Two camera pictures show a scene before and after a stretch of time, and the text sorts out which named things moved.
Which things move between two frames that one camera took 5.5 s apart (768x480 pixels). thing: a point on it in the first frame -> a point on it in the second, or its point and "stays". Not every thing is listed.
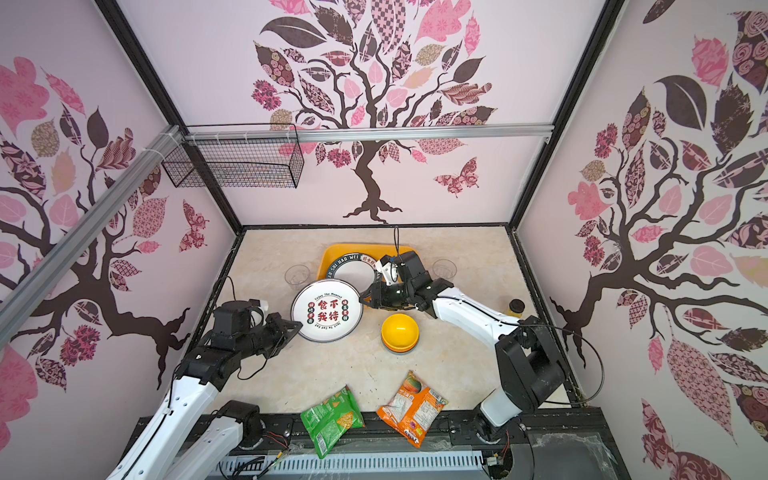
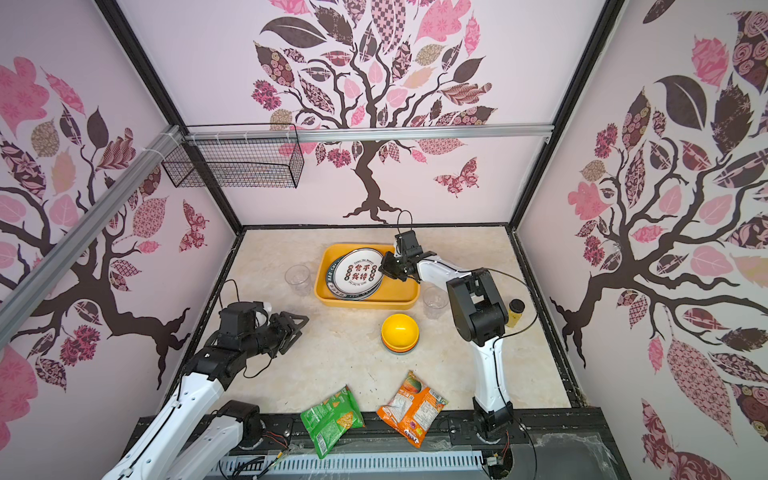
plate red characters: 328,309 -> 355,274
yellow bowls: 400,333 stays
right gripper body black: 396,296 -> 395,267
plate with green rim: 359,269 stays
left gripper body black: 268,339 stays
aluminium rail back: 368,133 stays
